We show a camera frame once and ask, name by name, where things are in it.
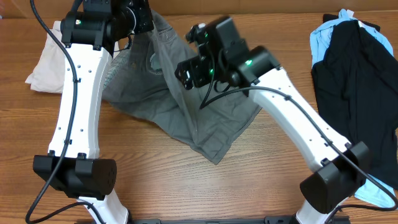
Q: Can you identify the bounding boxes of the light blue garment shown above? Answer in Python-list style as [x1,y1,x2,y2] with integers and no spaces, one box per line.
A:
[309,8,398,208]

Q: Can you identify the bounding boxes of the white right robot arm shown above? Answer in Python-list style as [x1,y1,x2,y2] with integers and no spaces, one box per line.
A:
[175,16,370,223]

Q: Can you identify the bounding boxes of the black garment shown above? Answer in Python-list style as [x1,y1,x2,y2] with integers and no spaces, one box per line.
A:
[311,13,398,190]

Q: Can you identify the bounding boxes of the beige folded shorts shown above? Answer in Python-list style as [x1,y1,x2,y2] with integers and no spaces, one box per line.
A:
[25,35,65,93]

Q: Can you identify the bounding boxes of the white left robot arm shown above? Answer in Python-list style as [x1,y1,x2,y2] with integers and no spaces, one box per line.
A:
[33,0,154,223]

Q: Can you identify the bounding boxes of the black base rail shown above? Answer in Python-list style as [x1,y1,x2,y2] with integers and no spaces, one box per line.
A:
[74,214,352,224]

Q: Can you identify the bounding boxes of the grey shorts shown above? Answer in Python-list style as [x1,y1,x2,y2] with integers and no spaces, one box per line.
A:
[103,12,261,164]

